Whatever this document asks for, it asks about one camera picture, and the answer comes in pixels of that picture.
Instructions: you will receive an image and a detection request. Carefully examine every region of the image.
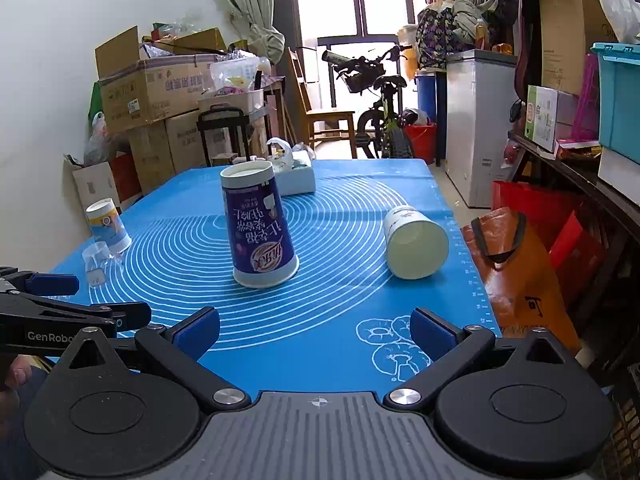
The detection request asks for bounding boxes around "white green paper cup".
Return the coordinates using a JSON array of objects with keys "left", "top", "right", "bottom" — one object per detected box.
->
[{"left": 383, "top": 205, "right": 449, "bottom": 281}]

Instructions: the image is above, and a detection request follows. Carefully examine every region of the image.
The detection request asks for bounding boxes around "person's left hand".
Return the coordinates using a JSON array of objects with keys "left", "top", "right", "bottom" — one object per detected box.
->
[{"left": 0, "top": 354, "right": 35, "bottom": 434}]

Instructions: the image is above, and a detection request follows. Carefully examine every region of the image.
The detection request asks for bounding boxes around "red plastic bucket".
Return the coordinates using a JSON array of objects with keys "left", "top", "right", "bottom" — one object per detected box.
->
[{"left": 405, "top": 124, "right": 437, "bottom": 165}]

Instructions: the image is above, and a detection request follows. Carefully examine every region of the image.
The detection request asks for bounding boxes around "orange tote bag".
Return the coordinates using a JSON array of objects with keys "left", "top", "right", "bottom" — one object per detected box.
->
[{"left": 462, "top": 207, "right": 582, "bottom": 354}]

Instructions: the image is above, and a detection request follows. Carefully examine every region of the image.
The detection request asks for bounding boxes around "white tissue box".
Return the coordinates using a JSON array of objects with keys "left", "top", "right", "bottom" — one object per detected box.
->
[{"left": 267, "top": 138, "right": 316, "bottom": 197}]

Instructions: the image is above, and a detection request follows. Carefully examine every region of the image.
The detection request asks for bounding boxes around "lower brown cardboard box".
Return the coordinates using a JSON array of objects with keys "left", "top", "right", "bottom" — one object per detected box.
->
[{"left": 126, "top": 110, "right": 205, "bottom": 195}]

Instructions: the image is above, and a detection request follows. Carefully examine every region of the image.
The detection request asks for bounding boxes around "large top cardboard box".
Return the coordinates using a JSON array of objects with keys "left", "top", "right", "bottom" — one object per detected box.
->
[{"left": 94, "top": 27, "right": 218, "bottom": 133}]

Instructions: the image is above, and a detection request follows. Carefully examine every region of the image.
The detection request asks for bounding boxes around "clear plastic cup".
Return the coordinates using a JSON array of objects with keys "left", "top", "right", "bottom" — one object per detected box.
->
[{"left": 82, "top": 242, "right": 124, "bottom": 288}]

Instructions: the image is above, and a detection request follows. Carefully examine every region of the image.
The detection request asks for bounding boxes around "red white appliance box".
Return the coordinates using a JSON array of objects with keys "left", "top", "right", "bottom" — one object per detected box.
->
[{"left": 64, "top": 153, "right": 142, "bottom": 212}]

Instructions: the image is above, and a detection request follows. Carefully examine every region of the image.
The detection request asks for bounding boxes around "red shopping bag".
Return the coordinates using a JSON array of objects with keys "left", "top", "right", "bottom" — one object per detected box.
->
[{"left": 491, "top": 181, "right": 582, "bottom": 249}]

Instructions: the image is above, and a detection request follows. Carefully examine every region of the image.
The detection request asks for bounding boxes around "teal plastic storage bin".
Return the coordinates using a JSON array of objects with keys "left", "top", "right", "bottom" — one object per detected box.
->
[{"left": 591, "top": 42, "right": 640, "bottom": 164}]

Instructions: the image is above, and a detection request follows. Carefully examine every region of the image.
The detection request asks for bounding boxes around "green black bicycle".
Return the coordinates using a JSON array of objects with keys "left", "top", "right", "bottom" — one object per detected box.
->
[{"left": 322, "top": 44, "right": 413, "bottom": 158}]

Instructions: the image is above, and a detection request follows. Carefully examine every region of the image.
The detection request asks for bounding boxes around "black metal cart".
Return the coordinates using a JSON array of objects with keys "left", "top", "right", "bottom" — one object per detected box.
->
[{"left": 196, "top": 105, "right": 269, "bottom": 167}]

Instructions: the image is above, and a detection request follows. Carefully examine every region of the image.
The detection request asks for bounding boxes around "white chest freezer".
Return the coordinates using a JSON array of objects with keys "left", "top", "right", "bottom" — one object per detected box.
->
[{"left": 446, "top": 50, "right": 516, "bottom": 208}]

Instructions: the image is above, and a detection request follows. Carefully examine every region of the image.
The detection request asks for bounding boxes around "green white carton box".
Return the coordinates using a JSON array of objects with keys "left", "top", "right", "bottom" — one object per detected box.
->
[{"left": 525, "top": 86, "right": 579, "bottom": 153}]

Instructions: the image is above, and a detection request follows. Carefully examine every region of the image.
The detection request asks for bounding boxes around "purple white paper cup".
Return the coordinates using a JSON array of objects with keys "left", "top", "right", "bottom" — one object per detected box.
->
[{"left": 220, "top": 160, "right": 299, "bottom": 289}]

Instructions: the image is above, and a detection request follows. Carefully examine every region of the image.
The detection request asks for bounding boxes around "blue silicone baking mat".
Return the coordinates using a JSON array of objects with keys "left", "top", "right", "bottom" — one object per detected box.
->
[{"left": 58, "top": 159, "right": 498, "bottom": 396}]

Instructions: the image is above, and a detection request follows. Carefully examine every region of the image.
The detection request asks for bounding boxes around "wooden chair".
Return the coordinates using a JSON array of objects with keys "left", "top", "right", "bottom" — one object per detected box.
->
[{"left": 286, "top": 49, "right": 357, "bottom": 159}]

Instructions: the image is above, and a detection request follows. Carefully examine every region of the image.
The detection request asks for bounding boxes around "green curtain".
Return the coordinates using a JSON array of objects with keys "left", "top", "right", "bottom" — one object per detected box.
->
[{"left": 224, "top": 0, "right": 285, "bottom": 65}]

